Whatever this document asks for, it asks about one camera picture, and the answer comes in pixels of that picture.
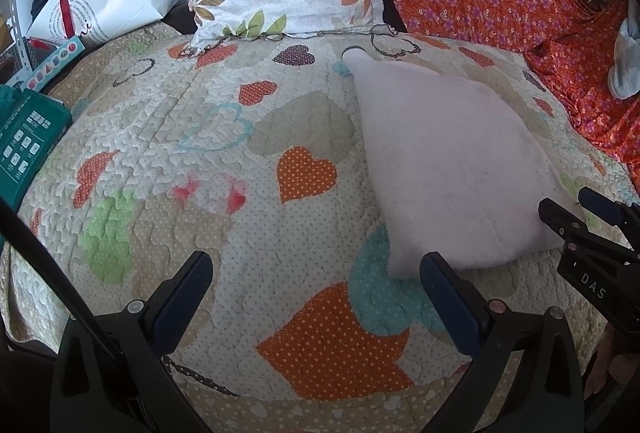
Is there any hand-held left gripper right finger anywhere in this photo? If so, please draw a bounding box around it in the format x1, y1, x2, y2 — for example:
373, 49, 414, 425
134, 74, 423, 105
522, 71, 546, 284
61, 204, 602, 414
419, 251, 587, 433

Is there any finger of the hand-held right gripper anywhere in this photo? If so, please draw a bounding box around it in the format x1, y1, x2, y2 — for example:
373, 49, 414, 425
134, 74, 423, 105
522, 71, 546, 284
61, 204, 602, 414
578, 186, 640, 236
538, 197, 595, 242

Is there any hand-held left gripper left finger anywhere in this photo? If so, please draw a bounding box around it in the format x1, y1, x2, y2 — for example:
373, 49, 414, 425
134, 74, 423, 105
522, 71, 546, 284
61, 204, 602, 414
49, 250, 214, 433

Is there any pink knitted garment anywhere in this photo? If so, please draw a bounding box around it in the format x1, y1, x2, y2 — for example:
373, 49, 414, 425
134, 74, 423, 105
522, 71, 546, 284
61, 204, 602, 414
341, 47, 589, 282

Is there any person's right hand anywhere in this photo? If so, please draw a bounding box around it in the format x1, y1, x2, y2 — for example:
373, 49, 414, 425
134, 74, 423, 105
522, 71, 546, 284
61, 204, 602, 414
582, 327, 627, 402

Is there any heart patchwork quilt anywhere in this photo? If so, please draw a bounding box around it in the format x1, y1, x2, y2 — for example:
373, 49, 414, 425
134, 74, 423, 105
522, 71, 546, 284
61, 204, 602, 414
0, 20, 640, 433

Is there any grey white cloth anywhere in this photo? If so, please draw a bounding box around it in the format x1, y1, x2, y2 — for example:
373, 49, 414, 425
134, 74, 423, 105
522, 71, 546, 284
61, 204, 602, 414
606, 16, 640, 100

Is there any teal box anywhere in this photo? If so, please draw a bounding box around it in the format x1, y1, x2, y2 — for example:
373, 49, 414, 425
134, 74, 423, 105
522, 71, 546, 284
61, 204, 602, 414
0, 88, 74, 207

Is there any teal knitted cloth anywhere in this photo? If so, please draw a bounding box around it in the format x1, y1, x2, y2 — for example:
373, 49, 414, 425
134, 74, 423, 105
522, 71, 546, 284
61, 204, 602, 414
0, 84, 24, 115

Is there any light blue patterned box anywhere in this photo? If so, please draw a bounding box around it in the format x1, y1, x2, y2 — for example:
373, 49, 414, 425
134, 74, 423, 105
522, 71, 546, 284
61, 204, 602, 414
10, 36, 87, 92

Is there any white metal rack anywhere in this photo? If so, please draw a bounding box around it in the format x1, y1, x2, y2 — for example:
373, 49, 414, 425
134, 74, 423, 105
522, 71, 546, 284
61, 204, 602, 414
7, 0, 29, 80

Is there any black cable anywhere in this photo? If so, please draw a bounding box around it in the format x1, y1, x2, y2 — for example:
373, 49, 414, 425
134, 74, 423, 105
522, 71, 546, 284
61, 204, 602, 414
0, 198, 104, 335

